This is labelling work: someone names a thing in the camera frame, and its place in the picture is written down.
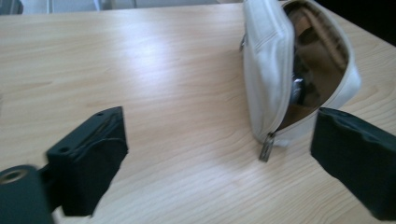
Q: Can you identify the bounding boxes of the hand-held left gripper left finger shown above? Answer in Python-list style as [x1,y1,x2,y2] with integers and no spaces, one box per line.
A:
[45,105,130,218]

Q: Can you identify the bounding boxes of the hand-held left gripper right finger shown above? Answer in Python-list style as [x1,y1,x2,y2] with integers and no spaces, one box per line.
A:
[309,106,396,222]

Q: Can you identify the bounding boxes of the round silver metal object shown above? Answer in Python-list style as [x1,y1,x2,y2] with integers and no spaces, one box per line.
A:
[290,77,314,107]

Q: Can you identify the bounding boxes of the white pencil case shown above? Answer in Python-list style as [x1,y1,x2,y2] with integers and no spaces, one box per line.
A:
[239,0,363,163]

